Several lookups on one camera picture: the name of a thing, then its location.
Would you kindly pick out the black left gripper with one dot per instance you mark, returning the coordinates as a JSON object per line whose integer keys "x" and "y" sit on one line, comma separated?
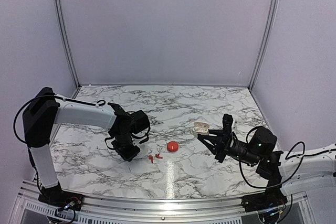
{"x": 128, "y": 156}

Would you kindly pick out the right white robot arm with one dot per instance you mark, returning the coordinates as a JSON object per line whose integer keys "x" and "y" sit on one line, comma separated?
{"x": 288, "y": 172}

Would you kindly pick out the white earbud charging case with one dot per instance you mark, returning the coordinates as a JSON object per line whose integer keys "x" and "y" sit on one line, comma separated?
{"x": 200, "y": 128}

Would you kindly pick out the red earbud left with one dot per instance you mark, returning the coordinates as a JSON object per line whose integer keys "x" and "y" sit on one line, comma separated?
{"x": 150, "y": 158}

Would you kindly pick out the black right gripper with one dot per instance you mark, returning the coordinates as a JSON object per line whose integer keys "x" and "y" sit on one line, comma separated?
{"x": 221, "y": 148}

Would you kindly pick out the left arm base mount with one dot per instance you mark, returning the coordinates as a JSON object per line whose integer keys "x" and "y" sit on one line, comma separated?
{"x": 58, "y": 197}

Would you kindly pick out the metal corner post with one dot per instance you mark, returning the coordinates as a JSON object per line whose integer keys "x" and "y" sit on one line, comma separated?
{"x": 66, "y": 44}
{"x": 264, "y": 43}

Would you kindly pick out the red round charging case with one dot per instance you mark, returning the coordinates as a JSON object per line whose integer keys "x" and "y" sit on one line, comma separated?
{"x": 172, "y": 146}

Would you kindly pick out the aluminium front rail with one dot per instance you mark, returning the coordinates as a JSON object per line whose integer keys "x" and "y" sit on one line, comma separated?
{"x": 107, "y": 209}

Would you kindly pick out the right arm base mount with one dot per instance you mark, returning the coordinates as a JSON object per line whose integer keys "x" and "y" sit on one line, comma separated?
{"x": 268, "y": 198}

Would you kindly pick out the red earbud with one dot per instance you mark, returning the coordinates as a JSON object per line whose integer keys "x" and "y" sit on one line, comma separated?
{"x": 158, "y": 156}
{"x": 150, "y": 158}

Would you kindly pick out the red earbud right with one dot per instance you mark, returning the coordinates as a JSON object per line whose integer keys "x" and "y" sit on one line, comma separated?
{"x": 158, "y": 156}

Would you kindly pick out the right metal corner post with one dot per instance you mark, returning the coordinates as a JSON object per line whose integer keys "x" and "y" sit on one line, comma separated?
{"x": 264, "y": 43}

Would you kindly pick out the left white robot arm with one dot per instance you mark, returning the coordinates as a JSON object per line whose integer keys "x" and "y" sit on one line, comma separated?
{"x": 47, "y": 109}

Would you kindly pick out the left metal corner post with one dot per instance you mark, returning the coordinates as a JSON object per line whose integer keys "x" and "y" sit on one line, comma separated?
{"x": 66, "y": 44}

